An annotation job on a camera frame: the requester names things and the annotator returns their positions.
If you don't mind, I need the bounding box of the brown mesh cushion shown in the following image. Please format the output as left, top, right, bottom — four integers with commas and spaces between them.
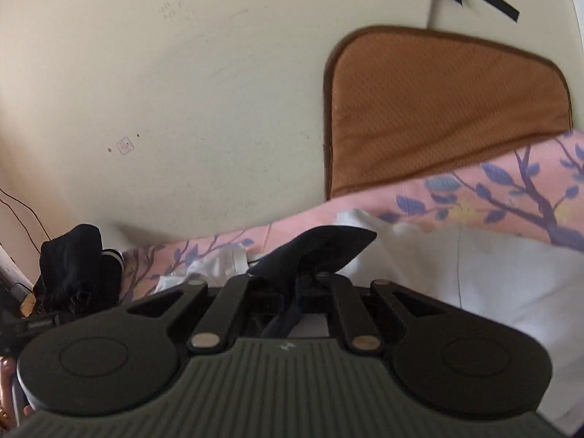
323, 26, 573, 199

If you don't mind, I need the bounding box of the white garment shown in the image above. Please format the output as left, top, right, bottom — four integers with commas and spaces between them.
154, 208, 584, 434

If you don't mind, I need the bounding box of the long black garment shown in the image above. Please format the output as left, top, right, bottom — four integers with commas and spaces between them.
247, 226, 377, 339

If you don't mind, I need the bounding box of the person's left hand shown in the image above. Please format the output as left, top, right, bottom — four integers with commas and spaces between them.
1, 357, 17, 433

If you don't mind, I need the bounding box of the pink floral bed sheet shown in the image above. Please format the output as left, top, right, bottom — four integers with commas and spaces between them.
120, 131, 583, 303

